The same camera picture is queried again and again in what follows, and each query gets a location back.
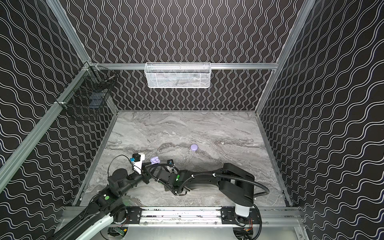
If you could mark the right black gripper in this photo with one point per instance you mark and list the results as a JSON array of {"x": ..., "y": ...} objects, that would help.
[{"x": 167, "y": 172}]

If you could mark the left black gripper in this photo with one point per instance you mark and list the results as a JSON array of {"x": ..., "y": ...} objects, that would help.
[{"x": 147, "y": 170}]

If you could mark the purple earbud charging case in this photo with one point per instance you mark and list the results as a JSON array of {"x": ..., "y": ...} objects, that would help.
[{"x": 194, "y": 147}]

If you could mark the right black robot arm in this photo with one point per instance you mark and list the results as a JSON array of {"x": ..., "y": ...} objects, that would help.
[{"x": 235, "y": 183}]

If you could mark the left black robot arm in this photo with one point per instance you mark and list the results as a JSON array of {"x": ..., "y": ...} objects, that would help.
[{"x": 103, "y": 207}]

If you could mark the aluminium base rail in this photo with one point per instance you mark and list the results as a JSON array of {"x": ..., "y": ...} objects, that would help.
[{"x": 207, "y": 217}]

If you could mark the white wire mesh basket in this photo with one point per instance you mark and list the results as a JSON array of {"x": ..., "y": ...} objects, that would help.
[{"x": 177, "y": 75}]

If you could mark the black wire basket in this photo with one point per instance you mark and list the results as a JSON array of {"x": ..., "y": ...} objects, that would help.
[{"x": 88, "y": 101}]

